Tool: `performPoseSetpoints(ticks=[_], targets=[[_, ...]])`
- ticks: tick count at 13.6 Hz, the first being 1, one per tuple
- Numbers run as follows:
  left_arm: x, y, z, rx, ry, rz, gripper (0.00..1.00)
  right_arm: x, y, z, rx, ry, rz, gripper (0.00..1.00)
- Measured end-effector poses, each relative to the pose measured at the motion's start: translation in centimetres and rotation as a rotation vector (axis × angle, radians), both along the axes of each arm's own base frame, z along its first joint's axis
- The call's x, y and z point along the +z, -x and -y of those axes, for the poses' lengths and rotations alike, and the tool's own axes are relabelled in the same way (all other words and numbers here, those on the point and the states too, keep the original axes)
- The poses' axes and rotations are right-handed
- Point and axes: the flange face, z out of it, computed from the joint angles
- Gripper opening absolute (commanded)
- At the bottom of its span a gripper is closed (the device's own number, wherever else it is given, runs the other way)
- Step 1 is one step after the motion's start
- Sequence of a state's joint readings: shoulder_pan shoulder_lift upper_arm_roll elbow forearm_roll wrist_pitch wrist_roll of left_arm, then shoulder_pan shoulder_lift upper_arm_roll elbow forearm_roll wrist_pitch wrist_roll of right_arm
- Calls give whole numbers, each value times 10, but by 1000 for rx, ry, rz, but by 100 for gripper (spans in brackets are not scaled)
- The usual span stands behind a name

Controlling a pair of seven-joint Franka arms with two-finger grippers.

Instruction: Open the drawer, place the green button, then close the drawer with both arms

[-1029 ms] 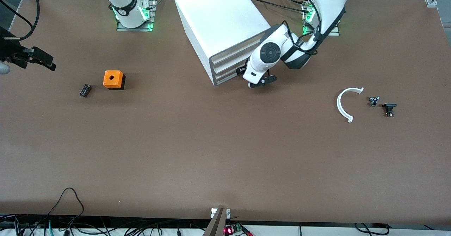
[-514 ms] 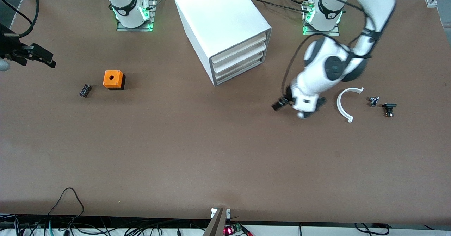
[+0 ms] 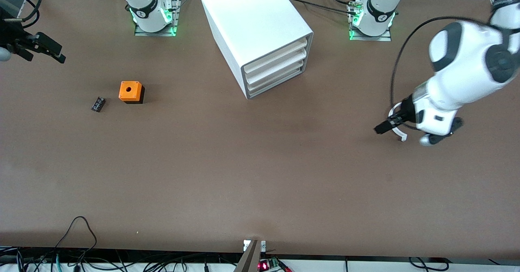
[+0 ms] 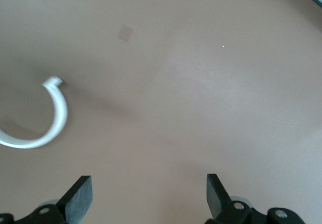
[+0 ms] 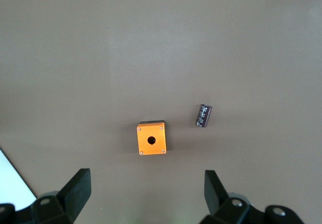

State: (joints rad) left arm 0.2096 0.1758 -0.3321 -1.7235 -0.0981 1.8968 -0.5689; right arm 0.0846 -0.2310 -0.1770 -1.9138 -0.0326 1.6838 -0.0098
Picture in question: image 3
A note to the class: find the white drawer cabinet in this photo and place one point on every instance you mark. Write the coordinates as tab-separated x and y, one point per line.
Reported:
252	20

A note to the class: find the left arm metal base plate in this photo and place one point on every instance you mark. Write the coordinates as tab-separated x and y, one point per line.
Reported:
369	39

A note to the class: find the small black terminal block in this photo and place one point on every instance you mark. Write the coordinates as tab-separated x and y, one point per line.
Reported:
98	104

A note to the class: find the circuit board red display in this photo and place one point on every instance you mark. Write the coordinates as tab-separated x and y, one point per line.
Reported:
268	265

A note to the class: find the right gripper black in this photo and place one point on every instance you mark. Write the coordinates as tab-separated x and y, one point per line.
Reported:
12	36

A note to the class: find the white shallow cabinet drawer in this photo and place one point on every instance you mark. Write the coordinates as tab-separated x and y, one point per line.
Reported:
276	70
276	58

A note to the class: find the grey camera mount beam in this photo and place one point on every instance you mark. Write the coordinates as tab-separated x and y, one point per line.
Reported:
250	260

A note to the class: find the orange button box black base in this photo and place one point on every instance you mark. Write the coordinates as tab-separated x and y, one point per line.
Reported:
130	90

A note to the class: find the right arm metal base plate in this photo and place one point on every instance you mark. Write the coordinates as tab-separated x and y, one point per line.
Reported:
154	33

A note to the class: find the white deep cabinet drawer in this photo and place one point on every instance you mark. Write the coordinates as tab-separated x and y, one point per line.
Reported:
276	82

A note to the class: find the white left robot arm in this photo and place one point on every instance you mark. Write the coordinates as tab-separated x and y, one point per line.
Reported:
467	73

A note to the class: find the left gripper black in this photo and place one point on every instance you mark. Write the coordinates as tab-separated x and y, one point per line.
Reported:
406	111

